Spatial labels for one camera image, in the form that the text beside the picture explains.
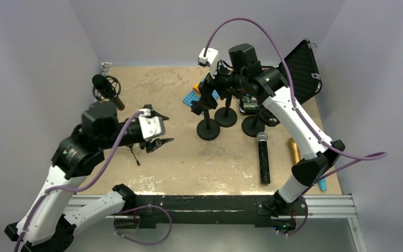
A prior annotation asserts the black stand with shock mount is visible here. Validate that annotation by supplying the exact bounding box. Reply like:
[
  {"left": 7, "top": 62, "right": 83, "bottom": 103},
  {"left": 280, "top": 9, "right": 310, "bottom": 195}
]
[{"left": 241, "top": 107, "right": 280, "bottom": 137}]

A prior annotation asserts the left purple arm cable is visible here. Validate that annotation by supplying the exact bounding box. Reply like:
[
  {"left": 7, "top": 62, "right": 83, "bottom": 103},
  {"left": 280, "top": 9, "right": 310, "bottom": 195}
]
[{"left": 13, "top": 109, "right": 150, "bottom": 252}]

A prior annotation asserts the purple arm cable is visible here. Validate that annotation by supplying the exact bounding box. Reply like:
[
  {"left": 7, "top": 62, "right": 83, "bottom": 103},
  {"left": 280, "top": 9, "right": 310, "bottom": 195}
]
[
  {"left": 13, "top": 109, "right": 150, "bottom": 252},
  {"left": 203, "top": 18, "right": 388, "bottom": 195}
]

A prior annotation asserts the blue handheld microphone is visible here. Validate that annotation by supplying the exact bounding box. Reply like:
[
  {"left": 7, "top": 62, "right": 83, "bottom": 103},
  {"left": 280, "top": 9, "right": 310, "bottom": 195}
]
[{"left": 317, "top": 178, "right": 327, "bottom": 192}]

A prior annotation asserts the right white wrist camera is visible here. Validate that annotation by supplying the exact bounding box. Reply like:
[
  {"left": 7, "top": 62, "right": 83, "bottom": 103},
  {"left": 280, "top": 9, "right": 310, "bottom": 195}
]
[{"left": 198, "top": 48, "right": 220, "bottom": 79}]

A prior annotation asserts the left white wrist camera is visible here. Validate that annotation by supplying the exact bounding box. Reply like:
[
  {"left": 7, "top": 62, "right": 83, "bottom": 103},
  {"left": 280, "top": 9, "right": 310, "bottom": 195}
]
[{"left": 137, "top": 109, "right": 166, "bottom": 141}]

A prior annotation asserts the black silver-grille microphone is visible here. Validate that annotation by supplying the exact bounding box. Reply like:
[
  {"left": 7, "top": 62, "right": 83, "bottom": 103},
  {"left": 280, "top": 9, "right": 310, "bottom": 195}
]
[{"left": 256, "top": 132, "right": 271, "bottom": 185}]

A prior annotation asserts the gold handheld microphone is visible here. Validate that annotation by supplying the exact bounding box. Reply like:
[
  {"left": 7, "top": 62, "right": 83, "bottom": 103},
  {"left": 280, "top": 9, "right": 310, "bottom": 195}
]
[{"left": 288, "top": 138, "right": 302, "bottom": 164}]

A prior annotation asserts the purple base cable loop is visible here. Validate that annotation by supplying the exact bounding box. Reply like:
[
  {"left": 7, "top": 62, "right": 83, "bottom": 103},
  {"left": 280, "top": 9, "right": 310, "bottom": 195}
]
[{"left": 113, "top": 204, "right": 173, "bottom": 246}]

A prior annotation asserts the orange yellow toy brick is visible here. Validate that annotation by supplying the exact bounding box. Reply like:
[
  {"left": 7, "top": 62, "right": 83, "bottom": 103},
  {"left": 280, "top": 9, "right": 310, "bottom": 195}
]
[{"left": 193, "top": 83, "right": 201, "bottom": 96}]

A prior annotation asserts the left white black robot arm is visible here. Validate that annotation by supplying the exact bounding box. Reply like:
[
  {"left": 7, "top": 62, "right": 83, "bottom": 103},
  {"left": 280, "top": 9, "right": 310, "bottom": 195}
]
[{"left": 4, "top": 102, "right": 169, "bottom": 251}]

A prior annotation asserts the black round-base mic stand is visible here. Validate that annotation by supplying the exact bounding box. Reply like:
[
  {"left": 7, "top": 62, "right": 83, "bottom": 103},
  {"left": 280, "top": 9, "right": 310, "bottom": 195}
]
[{"left": 214, "top": 94, "right": 237, "bottom": 128}]

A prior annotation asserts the blue studded baseplate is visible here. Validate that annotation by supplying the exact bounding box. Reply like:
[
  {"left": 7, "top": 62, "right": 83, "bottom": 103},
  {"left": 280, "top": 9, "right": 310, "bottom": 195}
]
[{"left": 183, "top": 90, "right": 219, "bottom": 107}]

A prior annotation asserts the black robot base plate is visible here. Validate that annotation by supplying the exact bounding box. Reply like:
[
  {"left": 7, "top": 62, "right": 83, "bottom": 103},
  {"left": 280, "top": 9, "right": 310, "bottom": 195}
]
[{"left": 101, "top": 183, "right": 310, "bottom": 230}]

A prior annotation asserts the black tripod shock-mount stand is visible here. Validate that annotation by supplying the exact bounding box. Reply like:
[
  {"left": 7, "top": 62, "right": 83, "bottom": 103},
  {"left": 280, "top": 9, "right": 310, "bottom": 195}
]
[{"left": 92, "top": 76, "right": 141, "bottom": 166}]

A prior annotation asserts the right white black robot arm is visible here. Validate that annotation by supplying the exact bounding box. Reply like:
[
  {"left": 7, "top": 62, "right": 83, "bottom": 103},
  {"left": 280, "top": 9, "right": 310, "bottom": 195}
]
[{"left": 191, "top": 44, "right": 345, "bottom": 214}]

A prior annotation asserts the black poker chip case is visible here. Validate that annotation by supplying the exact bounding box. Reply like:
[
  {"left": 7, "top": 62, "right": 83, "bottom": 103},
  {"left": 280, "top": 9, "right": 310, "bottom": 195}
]
[{"left": 238, "top": 39, "right": 323, "bottom": 116}]

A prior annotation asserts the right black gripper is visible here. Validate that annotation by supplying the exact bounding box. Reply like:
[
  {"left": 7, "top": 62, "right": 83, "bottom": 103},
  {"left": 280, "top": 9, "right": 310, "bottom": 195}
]
[{"left": 198, "top": 59, "right": 246, "bottom": 109}]

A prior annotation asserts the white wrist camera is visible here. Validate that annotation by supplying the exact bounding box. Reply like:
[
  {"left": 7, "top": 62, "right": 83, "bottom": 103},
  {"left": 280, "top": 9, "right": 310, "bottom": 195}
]
[
  {"left": 198, "top": 48, "right": 220, "bottom": 79},
  {"left": 137, "top": 109, "right": 166, "bottom": 141}
]

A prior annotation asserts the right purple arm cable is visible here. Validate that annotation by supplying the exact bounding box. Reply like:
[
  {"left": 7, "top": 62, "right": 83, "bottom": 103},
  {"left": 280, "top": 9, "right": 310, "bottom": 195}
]
[{"left": 203, "top": 18, "right": 388, "bottom": 195}]

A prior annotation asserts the black condenser microphone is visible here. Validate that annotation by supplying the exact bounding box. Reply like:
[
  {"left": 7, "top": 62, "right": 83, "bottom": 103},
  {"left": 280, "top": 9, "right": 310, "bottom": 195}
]
[{"left": 92, "top": 74, "right": 125, "bottom": 111}]

